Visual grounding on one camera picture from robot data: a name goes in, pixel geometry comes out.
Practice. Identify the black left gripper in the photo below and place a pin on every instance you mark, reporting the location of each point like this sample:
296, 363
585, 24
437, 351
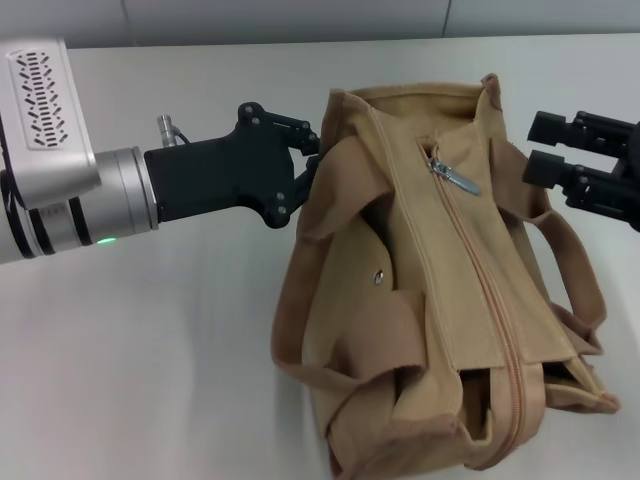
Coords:
215, 177

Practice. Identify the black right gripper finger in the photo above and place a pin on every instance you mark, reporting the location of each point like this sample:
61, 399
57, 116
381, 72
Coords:
575, 182
580, 127

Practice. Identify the silver metal zipper pull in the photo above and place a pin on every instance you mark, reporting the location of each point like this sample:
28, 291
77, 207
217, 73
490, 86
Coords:
452, 174

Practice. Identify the khaki canvas food bag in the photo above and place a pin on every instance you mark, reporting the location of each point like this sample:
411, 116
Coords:
440, 310

